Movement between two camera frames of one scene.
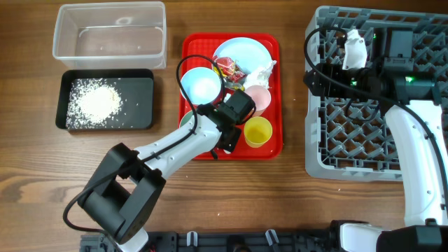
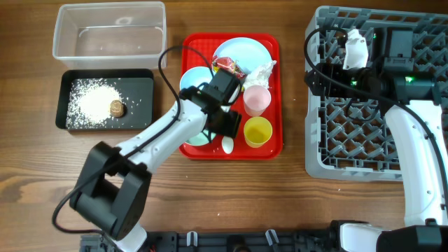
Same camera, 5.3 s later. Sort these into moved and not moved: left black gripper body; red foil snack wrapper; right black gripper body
Moved: left black gripper body
Not moved: right black gripper body; red foil snack wrapper
